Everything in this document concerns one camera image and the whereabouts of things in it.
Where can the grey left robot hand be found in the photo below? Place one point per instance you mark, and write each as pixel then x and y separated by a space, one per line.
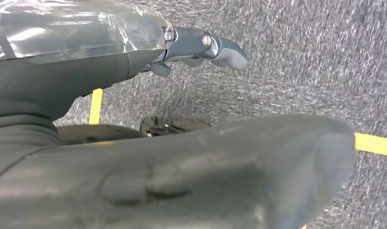
pixel 180 177

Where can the yellow floor tape square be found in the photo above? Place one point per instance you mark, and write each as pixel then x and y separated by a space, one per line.
pixel 373 143

